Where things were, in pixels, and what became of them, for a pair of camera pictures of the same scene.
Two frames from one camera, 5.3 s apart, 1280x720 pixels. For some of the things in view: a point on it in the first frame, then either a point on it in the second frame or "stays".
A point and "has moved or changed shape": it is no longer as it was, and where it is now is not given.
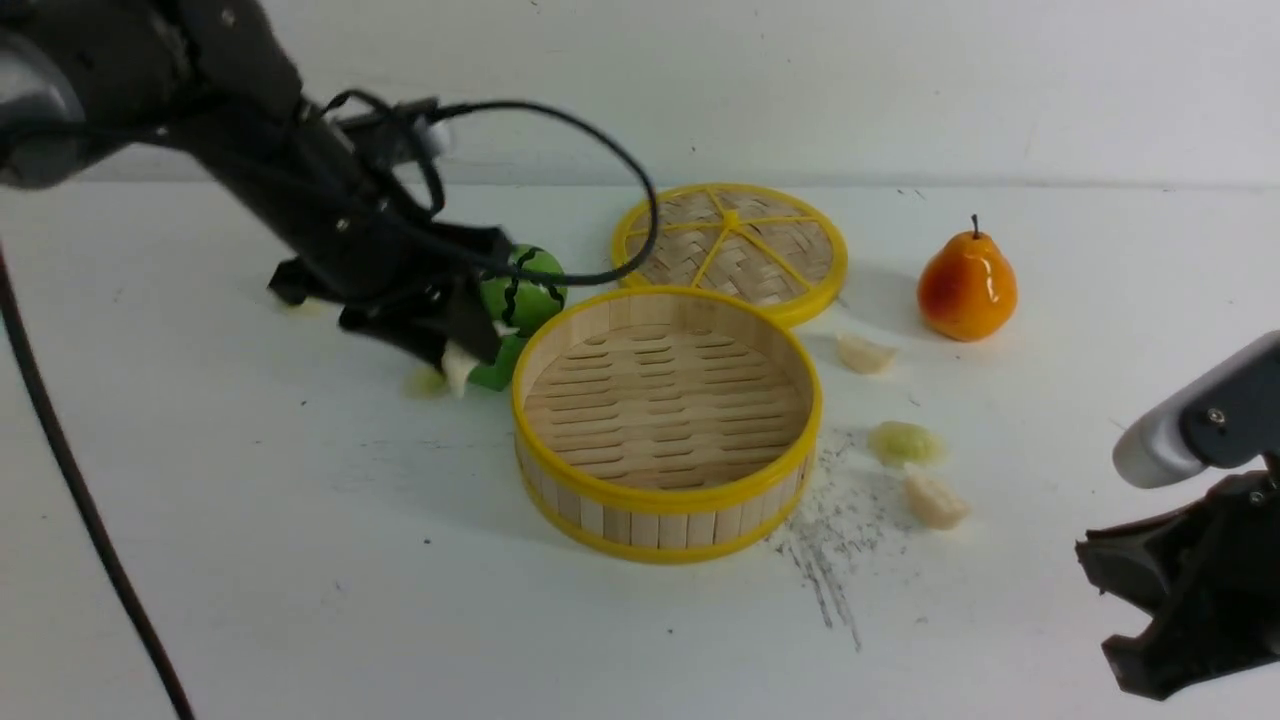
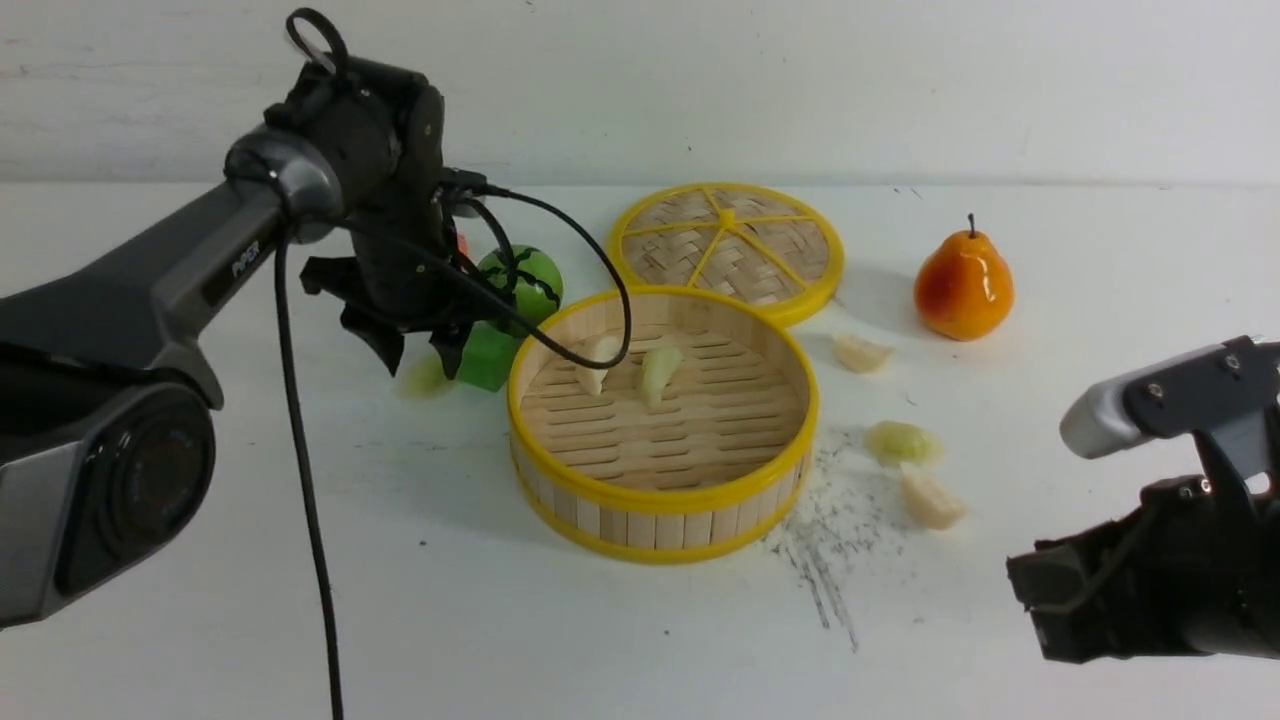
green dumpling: [425, 382] stays
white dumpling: [864, 357] stays
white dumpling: [931, 504] stays
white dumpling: [457, 365] has moved or changed shape
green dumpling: [898, 444] stays
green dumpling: [312, 306] to [657, 365]
